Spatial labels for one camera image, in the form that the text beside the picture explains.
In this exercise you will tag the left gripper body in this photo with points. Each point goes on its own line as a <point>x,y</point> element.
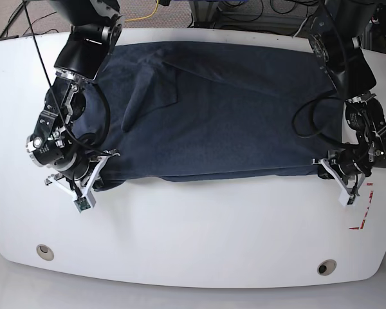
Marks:
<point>348,164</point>

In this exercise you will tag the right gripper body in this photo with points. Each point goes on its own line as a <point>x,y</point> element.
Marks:
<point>77,169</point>

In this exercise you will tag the dark blue t-shirt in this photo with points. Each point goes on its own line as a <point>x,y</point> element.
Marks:
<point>188,111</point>

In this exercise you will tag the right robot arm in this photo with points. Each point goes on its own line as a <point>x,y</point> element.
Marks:
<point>95,28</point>

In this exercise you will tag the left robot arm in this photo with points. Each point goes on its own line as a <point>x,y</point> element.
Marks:
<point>335,40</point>

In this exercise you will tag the red tape rectangle marking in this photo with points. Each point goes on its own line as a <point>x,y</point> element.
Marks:
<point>358,213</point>

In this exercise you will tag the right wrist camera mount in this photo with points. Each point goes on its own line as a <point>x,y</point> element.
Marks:
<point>82,197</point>

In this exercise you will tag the left table cable grommet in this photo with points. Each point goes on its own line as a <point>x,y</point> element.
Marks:
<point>45,252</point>

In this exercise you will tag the table cable grommet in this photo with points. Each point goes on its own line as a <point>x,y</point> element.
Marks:
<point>45,252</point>
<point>326,267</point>

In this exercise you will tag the right table cable grommet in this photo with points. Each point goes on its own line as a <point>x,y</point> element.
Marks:
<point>326,267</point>

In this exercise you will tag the aluminium frame structure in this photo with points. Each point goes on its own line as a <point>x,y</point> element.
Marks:
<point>275,17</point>

